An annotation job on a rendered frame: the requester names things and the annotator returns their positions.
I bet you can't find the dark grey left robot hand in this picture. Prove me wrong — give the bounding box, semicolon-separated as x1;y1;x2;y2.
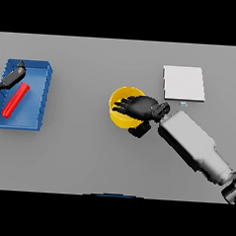
0;49;28;103

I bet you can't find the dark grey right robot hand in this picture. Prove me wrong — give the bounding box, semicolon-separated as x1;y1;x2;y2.
110;93;172;141

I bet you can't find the red beaker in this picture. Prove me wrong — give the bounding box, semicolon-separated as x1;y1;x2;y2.
0;80;31;120

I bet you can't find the yellow bowl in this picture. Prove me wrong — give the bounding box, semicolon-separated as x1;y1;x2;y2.
107;85;146;130

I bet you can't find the pale square measuring scale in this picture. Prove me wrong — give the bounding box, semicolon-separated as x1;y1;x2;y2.
160;64;208;109

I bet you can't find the blue tray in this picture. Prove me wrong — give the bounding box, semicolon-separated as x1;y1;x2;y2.
0;57;54;132

